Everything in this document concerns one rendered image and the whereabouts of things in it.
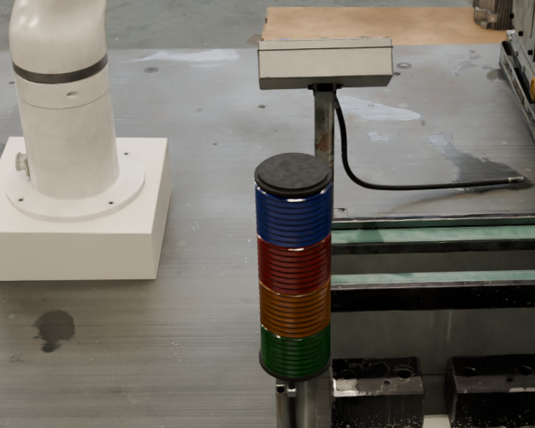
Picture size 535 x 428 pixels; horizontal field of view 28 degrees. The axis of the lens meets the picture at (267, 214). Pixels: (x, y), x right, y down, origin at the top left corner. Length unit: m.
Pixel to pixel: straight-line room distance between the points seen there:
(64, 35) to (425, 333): 0.55
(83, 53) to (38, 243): 0.26
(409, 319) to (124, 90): 0.87
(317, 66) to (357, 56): 0.05
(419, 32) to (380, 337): 2.59
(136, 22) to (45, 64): 2.94
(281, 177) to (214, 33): 3.32
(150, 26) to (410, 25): 1.04
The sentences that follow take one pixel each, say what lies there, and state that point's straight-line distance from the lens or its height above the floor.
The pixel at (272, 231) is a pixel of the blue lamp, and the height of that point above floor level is 1.18.
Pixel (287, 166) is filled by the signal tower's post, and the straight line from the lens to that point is 0.82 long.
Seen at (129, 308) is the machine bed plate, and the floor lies 0.80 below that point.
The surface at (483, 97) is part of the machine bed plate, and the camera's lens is 1.87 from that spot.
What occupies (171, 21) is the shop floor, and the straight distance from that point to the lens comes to 4.25.
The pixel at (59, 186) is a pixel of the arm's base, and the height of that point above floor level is 0.91.
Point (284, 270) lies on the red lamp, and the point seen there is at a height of 1.14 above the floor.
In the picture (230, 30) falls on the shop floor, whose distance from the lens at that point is 4.13.
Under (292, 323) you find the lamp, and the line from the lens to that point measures 0.87.
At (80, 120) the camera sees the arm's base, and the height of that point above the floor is 1.01.
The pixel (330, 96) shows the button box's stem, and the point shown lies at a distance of 1.39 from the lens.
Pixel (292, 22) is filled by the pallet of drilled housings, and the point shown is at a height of 0.15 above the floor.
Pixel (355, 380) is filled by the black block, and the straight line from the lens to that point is 1.16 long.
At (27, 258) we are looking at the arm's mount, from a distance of 1.43.
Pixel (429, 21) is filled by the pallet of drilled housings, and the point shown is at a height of 0.15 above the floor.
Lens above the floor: 1.64
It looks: 33 degrees down
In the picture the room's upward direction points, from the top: 2 degrees counter-clockwise
